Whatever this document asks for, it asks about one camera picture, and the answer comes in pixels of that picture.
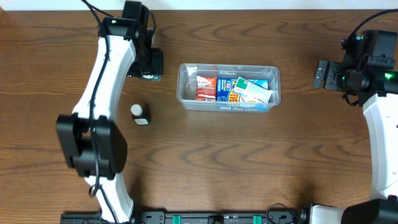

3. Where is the dark green round-logo box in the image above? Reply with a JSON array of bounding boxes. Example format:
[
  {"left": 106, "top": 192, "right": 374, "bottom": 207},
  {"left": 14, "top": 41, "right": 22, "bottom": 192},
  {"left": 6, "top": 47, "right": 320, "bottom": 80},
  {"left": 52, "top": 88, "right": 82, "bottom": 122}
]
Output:
[{"left": 140, "top": 75, "right": 162, "bottom": 82}]

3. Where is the dark bottle white cap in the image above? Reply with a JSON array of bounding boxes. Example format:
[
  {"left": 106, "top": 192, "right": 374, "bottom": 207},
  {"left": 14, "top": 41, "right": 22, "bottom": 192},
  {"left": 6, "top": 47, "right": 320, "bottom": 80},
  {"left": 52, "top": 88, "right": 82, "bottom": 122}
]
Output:
[{"left": 131, "top": 104, "right": 151, "bottom": 125}]

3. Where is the red white medicine sachet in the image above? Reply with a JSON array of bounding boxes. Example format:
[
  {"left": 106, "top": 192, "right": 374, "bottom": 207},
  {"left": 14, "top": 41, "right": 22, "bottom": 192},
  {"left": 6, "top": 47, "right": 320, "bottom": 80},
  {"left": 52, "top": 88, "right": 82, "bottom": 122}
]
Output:
[{"left": 195, "top": 76, "right": 218, "bottom": 101}]

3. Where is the white green medicine box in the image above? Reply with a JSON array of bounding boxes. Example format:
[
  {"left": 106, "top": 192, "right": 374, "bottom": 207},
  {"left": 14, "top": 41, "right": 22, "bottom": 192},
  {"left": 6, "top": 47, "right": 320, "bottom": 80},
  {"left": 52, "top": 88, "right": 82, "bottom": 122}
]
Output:
[{"left": 233, "top": 77, "right": 273, "bottom": 103}]

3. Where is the blue fever patch box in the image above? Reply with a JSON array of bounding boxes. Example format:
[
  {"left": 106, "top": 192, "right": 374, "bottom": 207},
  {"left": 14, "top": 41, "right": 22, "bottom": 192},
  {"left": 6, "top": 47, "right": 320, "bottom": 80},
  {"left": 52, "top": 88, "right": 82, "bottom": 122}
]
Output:
[{"left": 216, "top": 78, "right": 257, "bottom": 103}]

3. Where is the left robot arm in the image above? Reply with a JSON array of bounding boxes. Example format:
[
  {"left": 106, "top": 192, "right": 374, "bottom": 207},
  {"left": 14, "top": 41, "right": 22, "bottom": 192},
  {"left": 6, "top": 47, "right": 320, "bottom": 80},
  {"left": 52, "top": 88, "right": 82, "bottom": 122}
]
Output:
[{"left": 55, "top": 1, "right": 164, "bottom": 223}]

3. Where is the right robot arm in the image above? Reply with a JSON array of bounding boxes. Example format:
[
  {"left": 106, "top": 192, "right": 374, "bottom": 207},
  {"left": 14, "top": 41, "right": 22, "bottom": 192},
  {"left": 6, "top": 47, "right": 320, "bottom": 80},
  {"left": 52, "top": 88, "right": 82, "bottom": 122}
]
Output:
[{"left": 297, "top": 30, "right": 397, "bottom": 223}]

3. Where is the clear plastic container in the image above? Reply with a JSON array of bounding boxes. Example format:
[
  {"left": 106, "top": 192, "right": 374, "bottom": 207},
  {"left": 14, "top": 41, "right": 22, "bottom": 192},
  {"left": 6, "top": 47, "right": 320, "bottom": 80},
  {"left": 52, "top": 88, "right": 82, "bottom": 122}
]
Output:
[{"left": 177, "top": 63, "right": 280, "bottom": 113}]

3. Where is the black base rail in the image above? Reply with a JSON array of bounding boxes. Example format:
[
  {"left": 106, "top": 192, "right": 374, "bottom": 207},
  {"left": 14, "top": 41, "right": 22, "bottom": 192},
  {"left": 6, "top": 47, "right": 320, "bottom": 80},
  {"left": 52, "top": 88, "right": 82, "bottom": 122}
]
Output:
[{"left": 60, "top": 210, "right": 308, "bottom": 224}]

